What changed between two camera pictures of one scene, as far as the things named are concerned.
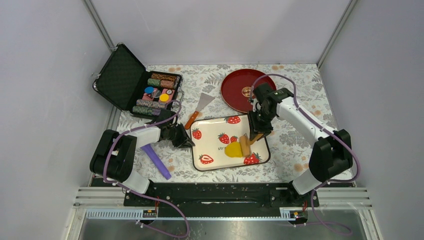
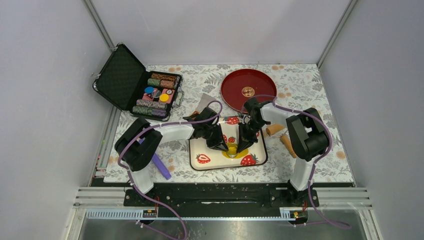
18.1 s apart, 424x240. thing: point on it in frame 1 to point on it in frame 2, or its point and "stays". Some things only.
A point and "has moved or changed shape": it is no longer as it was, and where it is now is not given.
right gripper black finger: (266, 127) to (254, 138)
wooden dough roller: (245, 143) has moved or changed shape
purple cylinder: (159, 165) stays
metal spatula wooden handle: (204, 100) stays
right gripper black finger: (255, 125) to (245, 137)
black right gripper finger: (183, 140) to (215, 139)
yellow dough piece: (233, 149) has moved or changed shape
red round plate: (236, 87) stays
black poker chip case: (125, 82) stays
